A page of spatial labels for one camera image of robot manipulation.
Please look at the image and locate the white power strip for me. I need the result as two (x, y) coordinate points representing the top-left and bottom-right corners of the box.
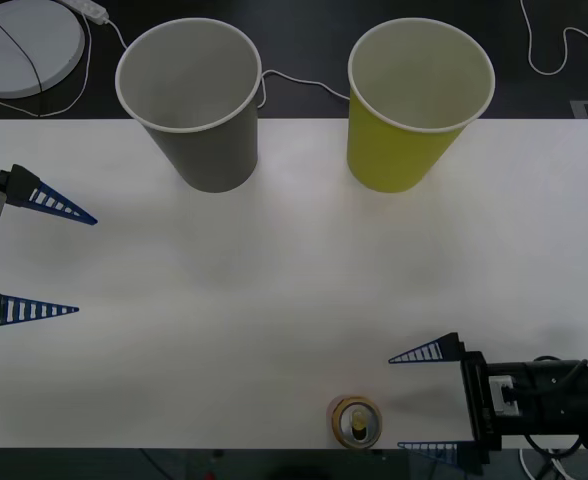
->
(56, 0), (110, 24)

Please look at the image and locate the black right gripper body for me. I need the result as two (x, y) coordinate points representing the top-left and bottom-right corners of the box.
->
(459, 351), (588, 451)

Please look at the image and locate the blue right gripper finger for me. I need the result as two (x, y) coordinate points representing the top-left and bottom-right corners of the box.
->
(396, 440), (490, 475)
(388, 331), (470, 365)

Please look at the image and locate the round white disc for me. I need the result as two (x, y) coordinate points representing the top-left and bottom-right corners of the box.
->
(0, 0), (86, 99)

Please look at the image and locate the thin white cable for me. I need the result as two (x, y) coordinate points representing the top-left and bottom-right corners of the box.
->
(0, 22), (94, 119)

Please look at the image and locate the grey plastic waste bin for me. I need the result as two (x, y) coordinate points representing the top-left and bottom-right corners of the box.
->
(114, 18), (263, 193)

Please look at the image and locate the white cable bundle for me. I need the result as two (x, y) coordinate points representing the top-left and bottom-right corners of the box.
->
(517, 447), (575, 480)

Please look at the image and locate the yellow drink can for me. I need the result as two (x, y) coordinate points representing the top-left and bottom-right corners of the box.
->
(327, 394), (384, 450)

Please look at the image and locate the thin black cable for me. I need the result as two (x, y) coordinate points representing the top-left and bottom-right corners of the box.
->
(0, 9), (45, 119)

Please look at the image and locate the long wavy white cable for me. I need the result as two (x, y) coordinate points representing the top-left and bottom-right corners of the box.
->
(519, 0), (588, 81)

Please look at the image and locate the white power strip cable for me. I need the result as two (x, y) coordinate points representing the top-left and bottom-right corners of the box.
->
(104, 17), (351, 109)

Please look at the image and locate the yellow-green plastic waste bin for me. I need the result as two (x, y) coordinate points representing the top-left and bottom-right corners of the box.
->
(347, 18), (496, 194)

